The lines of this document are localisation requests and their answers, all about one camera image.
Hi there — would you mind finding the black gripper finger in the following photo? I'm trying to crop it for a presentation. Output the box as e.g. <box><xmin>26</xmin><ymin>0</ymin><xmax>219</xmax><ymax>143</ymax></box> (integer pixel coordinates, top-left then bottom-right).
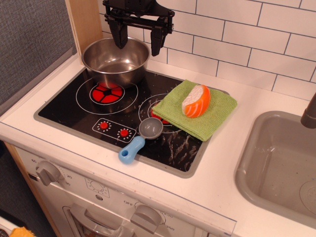
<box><xmin>151</xmin><ymin>26</ymin><xmax>167</xmax><ymax>56</ymax></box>
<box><xmin>108</xmin><ymin>17</ymin><xmax>128</xmax><ymax>49</ymax></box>

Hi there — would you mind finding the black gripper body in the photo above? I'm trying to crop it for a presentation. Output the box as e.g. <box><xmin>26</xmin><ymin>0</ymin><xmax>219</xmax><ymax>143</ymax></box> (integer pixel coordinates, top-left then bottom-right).
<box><xmin>103</xmin><ymin>0</ymin><xmax>175</xmax><ymax>33</ymax></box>

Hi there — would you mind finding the orange white toy sushi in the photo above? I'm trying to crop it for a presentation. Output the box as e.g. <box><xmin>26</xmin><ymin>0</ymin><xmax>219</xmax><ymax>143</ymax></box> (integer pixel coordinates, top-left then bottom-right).
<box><xmin>182</xmin><ymin>85</ymin><xmax>211</xmax><ymax>118</ymax></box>

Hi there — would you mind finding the green folded cloth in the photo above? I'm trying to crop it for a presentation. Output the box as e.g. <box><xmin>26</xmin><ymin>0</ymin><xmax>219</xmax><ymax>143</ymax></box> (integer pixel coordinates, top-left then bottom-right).
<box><xmin>153</xmin><ymin>80</ymin><xmax>237</xmax><ymax>141</ymax></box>

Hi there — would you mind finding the stainless steel pot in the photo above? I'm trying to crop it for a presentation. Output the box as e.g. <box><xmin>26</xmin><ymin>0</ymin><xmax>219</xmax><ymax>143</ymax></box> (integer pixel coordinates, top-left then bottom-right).
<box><xmin>81</xmin><ymin>37</ymin><xmax>151</xmax><ymax>88</ymax></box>

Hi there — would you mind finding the black toy stove top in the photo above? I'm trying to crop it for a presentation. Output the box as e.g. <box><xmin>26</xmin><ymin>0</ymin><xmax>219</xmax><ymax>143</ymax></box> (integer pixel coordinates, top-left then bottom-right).
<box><xmin>34</xmin><ymin>69</ymin><xmax>208</xmax><ymax>178</ymax></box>

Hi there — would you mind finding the left red stove knob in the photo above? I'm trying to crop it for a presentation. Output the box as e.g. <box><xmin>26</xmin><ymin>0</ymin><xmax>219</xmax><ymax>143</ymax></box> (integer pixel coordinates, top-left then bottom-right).
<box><xmin>99</xmin><ymin>121</ymin><xmax>109</xmax><ymax>130</ymax></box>

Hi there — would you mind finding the red stove knob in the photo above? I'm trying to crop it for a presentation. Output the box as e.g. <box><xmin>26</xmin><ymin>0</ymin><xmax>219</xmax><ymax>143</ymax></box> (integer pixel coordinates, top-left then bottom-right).
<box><xmin>119</xmin><ymin>129</ymin><xmax>129</xmax><ymax>137</ymax></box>
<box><xmin>99</xmin><ymin>121</ymin><xmax>109</xmax><ymax>130</ymax></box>

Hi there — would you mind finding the right red stove knob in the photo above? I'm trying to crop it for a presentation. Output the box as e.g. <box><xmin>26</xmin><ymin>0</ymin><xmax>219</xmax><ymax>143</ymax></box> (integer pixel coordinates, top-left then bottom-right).
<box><xmin>119</xmin><ymin>129</ymin><xmax>129</xmax><ymax>137</ymax></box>

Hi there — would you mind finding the left grey oven knob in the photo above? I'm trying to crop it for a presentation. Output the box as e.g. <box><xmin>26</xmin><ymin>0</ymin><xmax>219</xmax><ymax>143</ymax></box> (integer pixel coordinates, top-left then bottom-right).
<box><xmin>36</xmin><ymin>160</ymin><xmax>61</xmax><ymax>186</ymax></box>

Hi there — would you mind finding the grey oven knob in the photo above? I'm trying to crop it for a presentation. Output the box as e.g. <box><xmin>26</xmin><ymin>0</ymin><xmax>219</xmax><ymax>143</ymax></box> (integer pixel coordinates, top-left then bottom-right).
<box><xmin>130</xmin><ymin>205</ymin><xmax>162</xmax><ymax>234</ymax></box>
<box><xmin>36</xmin><ymin>160</ymin><xmax>61</xmax><ymax>186</ymax></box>

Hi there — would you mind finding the grey faucet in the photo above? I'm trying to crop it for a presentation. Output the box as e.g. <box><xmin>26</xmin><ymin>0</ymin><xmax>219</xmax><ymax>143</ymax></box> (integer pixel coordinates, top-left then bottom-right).
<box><xmin>300</xmin><ymin>93</ymin><xmax>316</xmax><ymax>129</ymax></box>

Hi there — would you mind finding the grey plastic sink basin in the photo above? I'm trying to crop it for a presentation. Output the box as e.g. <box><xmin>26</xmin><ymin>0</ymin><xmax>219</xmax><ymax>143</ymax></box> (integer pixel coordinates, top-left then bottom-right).
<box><xmin>236</xmin><ymin>111</ymin><xmax>316</xmax><ymax>228</ymax></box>

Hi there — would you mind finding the right grey oven knob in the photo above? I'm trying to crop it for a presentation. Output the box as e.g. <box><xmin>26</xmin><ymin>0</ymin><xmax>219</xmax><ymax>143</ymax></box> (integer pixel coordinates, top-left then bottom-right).
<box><xmin>130</xmin><ymin>205</ymin><xmax>162</xmax><ymax>234</ymax></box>

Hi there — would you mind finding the orange yellow object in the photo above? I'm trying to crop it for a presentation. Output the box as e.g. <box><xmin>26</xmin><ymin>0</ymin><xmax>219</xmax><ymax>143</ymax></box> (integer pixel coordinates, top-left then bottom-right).
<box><xmin>9</xmin><ymin>227</ymin><xmax>35</xmax><ymax>237</ymax></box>

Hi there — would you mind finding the wooden side post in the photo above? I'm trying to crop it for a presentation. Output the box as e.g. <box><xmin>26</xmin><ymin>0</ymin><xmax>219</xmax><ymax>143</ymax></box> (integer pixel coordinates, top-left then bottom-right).
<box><xmin>65</xmin><ymin>0</ymin><xmax>103</xmax><ymax>57</ymax></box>

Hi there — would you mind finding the grey scoop blue handle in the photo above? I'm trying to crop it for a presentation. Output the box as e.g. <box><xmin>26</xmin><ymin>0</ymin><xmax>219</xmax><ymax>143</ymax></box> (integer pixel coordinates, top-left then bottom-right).
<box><xmin>118</xmin><ymin>118</ymin><xmax>163</xmax><ymax>164</ymax></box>

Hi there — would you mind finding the grey oven door handle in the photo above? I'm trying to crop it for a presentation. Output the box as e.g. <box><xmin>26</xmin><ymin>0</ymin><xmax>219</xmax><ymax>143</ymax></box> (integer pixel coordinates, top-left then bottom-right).
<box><xmin>69</xmin><ymin>204</ymin><xmax>135</xmax><ymax>237</ymax></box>

